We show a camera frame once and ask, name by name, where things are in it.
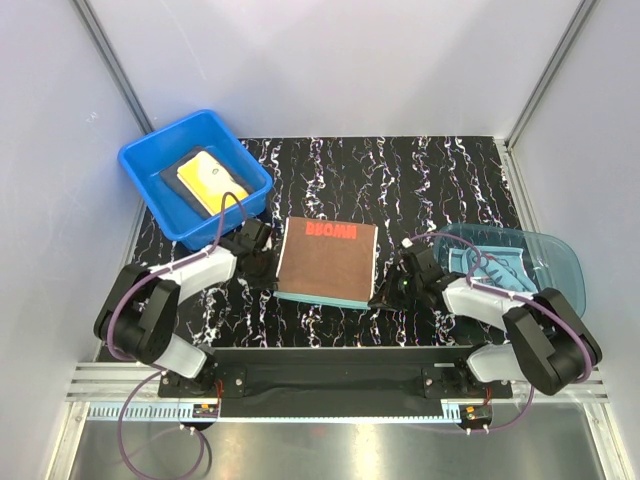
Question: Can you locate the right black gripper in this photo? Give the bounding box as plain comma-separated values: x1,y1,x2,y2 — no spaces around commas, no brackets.
368,264,423,312

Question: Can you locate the brown towel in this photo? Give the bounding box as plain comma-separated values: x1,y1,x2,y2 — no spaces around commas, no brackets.
274,217,378,310

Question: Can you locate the blue striped towel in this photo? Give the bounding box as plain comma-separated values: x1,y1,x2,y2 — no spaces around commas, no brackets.
447,246,538,293

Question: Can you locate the yellow towel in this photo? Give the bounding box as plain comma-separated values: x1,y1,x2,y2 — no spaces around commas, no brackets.
177,151,250,215

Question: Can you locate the dark grey-blue towel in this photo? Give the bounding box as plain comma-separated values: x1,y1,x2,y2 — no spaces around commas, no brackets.
160,147,253,219

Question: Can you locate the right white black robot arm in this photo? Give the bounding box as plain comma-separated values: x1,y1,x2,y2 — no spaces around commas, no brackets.
369,241,603,397

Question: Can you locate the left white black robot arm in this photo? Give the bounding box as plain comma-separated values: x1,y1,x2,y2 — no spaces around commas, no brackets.
94,218,276,396

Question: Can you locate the blue plastic bin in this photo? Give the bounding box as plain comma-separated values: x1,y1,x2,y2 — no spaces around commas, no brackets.
118,109,273,251

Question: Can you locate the right small connector board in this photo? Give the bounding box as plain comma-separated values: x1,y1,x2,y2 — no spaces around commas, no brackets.
462,404,492,421

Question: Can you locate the small connector board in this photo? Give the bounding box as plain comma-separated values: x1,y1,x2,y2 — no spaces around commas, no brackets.
192,403,220,419
462,404,492,421

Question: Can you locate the translucent teal plastic basket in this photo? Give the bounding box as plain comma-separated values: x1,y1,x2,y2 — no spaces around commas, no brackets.
433,224,586,316

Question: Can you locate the left small connector board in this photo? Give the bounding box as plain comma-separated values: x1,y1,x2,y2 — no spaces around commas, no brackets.
192,403,220,419

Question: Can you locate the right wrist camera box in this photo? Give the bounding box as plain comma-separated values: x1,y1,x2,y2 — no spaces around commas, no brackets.
400,238,437,273

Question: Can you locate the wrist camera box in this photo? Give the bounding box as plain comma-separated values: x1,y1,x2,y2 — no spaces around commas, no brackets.
242,218,272,250
400,238,437,273

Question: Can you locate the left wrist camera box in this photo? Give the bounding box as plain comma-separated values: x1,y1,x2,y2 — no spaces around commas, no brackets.
242,218,272,250

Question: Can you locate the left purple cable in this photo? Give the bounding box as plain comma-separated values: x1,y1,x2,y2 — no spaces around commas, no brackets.
106,191,248,476

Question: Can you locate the purple cable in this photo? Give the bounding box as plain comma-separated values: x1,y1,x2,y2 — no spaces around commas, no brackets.
106,191,248,476
402,232,596,431

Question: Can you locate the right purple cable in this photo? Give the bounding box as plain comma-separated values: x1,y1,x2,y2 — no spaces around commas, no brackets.
402,232,596,431

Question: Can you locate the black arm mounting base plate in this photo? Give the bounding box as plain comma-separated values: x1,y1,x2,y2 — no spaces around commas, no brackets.
158,347,511,399

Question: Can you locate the aluminium front rail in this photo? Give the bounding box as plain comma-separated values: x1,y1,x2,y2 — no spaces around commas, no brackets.
64,364,611,425

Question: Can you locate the left aluminium frame post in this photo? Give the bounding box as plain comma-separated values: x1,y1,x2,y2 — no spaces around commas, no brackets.
70,0,154,134

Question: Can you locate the aluminium frame post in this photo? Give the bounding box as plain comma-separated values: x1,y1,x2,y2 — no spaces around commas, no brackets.
504,0,599,151
70,0,154,134

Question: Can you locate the right aluminium frame post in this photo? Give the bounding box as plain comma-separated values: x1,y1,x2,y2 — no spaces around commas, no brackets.
504,0,599,151

